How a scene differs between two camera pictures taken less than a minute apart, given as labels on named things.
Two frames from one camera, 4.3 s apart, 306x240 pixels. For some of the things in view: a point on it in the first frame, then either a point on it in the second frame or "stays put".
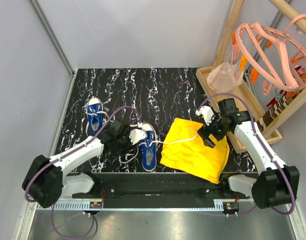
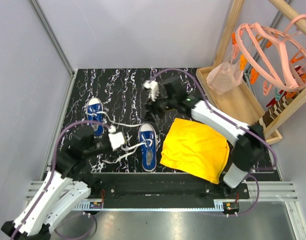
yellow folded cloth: [186, 151] stays put
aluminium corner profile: [57, 45] stays put
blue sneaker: [95, 114] stays put
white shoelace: [148, 144] -> [127, 148]
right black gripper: [205, 131] -> [151, 110]
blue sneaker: [148, 148] stays put
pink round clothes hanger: [278, 57] stays put
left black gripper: [121, 150] -> [106, 135]
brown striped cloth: [271, 114] stays put
